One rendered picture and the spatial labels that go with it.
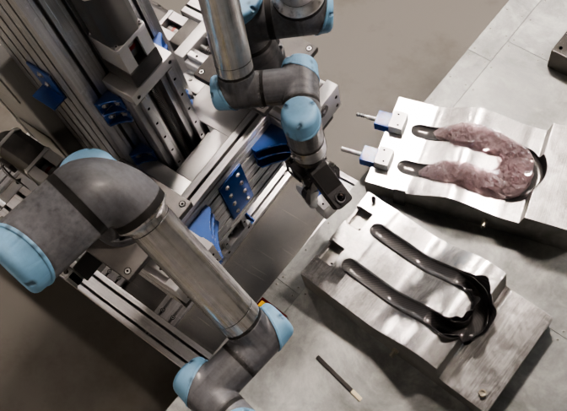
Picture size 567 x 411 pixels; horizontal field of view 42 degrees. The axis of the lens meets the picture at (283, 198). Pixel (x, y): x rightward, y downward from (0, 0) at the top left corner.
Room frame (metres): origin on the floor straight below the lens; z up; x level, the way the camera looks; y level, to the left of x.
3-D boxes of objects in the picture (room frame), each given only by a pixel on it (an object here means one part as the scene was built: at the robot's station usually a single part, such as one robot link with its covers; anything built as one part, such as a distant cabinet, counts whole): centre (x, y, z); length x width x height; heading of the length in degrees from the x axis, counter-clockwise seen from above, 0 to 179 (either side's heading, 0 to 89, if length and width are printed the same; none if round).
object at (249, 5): (1.13, -0.05, 1.20); 0.13 x 0.12 x 0.14; 74
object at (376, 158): (0.88, -0.23, 0.86); 0.13 x 0.05 x 0.05; 50
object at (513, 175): (0.75, -0.47, 0.90); 0.26 x 0.18 x 0.08; 50
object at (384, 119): (0.96, -0.30, 0.86); 0.13 x 0.05 x 0.05; 50
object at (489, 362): (0.48, -0.22, 0.87); 0.50 x 0.26 x 0.14; 33
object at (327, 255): (0.65, -0.06, 0.87); 0.05 x 0.05 x 0.04; 33
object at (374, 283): (0.50, -0.23, 0.92); 0.35 x 0.16 x 0.09; 33
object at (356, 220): (0.71, -0.15, 0.87); 0.05 x 0.05 x 0.04; 33
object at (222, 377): (0.34, 0.22, 1.25); 0.11 x 0.11 x 0.08; 29
